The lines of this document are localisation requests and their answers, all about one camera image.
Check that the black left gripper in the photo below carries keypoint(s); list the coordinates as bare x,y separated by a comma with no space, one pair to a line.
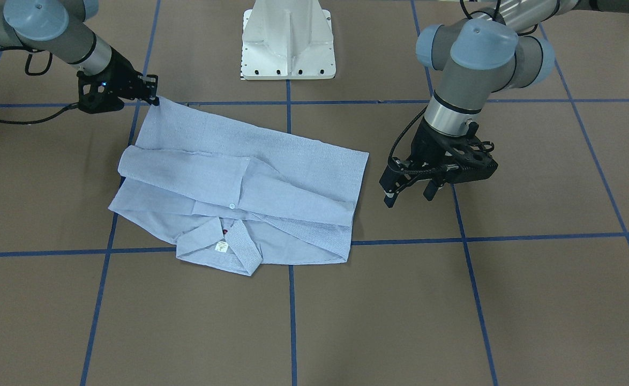
425,142

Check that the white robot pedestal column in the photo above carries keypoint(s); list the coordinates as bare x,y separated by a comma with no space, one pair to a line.
287,40

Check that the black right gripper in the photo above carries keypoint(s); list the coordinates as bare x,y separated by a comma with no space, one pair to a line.
123,75

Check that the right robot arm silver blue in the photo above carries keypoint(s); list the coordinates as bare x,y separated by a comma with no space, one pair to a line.
56,27

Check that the light blue striped shirt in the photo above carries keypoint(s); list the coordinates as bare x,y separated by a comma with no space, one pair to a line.
234,196

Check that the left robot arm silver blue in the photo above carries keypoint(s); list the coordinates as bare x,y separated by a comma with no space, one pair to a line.
489,50

